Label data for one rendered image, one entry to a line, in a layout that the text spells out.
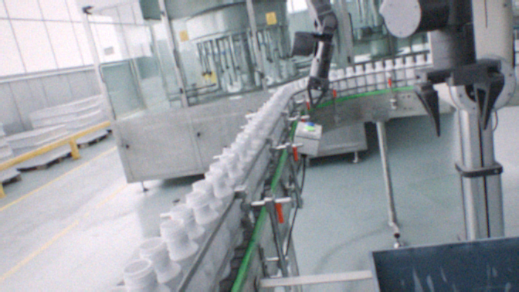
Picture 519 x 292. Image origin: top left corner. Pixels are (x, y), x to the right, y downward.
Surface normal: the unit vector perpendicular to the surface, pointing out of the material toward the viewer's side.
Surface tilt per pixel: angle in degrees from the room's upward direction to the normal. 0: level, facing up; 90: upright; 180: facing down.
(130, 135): 90
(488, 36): 101
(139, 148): 90
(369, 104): 90
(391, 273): 90
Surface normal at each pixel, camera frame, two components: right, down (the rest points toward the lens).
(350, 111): 0.26, 0.15
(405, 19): -0.84, 0.26
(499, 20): -0.11, 0.43
